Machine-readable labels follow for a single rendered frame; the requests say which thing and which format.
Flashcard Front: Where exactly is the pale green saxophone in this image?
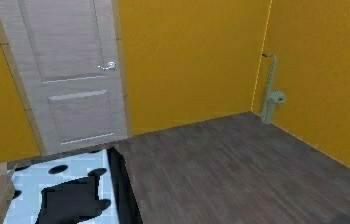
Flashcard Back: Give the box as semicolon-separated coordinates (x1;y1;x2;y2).
260;53;287;125

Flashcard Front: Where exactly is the silver door lever handle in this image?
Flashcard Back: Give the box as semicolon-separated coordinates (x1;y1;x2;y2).
96;61;117;72

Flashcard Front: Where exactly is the pale grey panelled room door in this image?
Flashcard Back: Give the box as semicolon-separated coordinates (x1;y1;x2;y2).
0;0;129;156

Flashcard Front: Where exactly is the bed with black-spotted white cover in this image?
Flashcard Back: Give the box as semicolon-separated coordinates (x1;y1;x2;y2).
2;147;145;224

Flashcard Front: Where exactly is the black cloth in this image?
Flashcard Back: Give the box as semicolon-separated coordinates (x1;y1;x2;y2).
34;175;113;224

